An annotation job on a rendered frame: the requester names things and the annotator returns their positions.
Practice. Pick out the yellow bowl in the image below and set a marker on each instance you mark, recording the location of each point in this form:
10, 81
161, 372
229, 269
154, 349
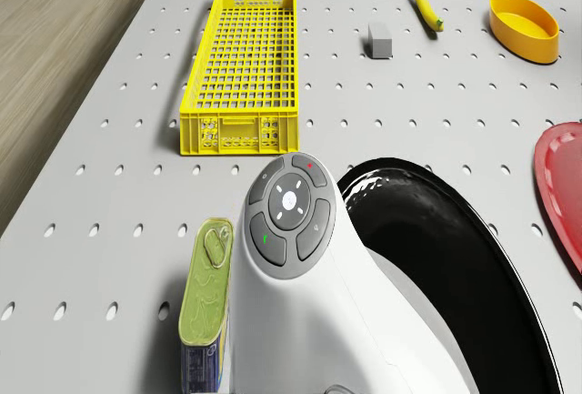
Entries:
523, 41

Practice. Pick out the grey cube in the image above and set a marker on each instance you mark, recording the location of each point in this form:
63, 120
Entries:
380, 41

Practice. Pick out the flat-sided can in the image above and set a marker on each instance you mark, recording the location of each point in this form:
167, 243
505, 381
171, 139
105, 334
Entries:
204, 285

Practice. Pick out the red plate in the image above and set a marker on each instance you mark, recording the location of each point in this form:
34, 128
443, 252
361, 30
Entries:
561, 175

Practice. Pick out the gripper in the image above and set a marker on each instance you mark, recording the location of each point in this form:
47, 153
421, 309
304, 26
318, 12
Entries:
342, 389

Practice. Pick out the yellow basket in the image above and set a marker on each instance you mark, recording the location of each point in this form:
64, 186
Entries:
240, 139

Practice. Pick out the banana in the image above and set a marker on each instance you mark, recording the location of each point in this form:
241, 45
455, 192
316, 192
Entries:
425, 5

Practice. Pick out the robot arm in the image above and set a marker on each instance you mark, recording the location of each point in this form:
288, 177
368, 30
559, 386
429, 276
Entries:
309, 303

